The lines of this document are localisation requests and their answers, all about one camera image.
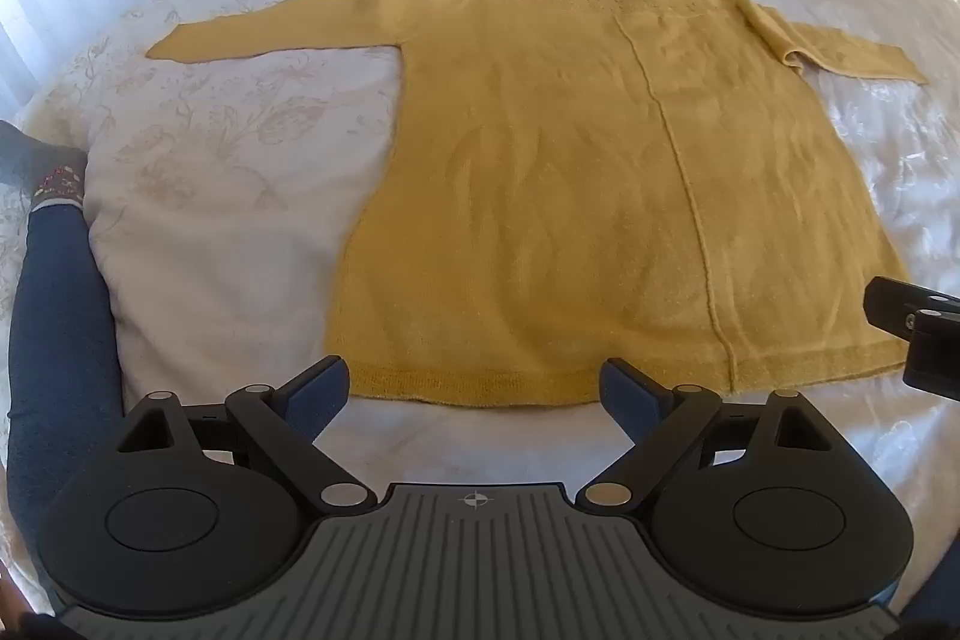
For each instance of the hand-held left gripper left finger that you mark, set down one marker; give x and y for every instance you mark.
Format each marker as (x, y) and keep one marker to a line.
(330, 389)

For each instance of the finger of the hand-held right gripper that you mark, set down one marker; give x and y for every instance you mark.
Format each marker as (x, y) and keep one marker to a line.
(930, 347)

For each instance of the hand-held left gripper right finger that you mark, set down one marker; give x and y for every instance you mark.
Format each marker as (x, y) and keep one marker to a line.
(622, 389)

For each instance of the yellow knit sweater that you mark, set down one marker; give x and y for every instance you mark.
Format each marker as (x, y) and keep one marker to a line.
(570, 175)

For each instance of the white floral bedspread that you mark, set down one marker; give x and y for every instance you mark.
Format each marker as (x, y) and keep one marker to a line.
(225, 160)

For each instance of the person's leg in blue pants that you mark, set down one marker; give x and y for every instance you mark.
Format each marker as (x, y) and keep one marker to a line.
(64, 325)

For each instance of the grey patterned sock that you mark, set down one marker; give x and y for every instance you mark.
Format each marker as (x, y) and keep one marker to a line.
(41, 160)

